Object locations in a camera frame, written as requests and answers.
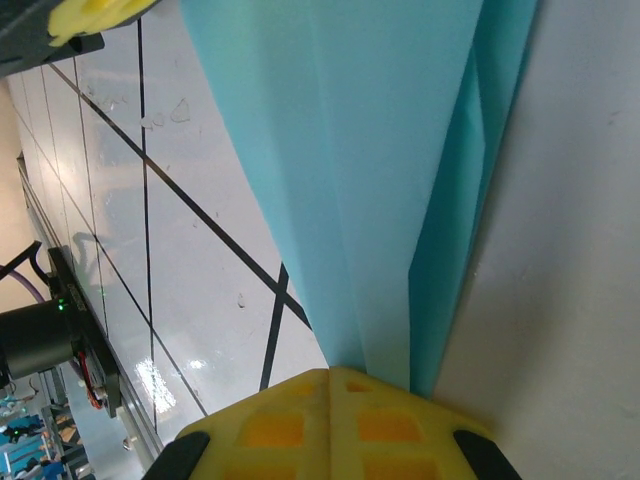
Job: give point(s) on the light blue paper sheet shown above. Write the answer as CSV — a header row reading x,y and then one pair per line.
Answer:
x,y
375,150

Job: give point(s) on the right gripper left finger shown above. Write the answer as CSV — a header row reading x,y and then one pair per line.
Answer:
x,y
270,430

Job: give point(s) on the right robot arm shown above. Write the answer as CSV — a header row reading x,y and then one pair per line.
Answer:
x,y
30,340

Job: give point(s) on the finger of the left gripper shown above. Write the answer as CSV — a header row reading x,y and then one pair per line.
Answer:
x,y
90,15

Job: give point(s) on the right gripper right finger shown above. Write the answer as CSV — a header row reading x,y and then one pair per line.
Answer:
x,y
390,430

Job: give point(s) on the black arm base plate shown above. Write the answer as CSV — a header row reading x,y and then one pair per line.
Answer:
x,y
107,385

